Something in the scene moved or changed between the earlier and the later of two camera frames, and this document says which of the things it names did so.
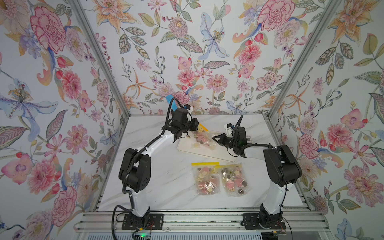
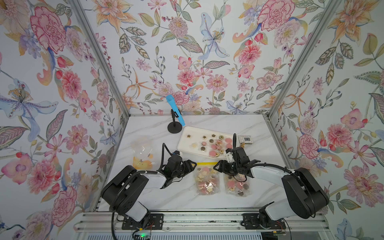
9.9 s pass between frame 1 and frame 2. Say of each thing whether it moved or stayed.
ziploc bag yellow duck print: moved
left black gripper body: moved
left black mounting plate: stayed
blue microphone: stayed
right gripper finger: moved
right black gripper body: moved
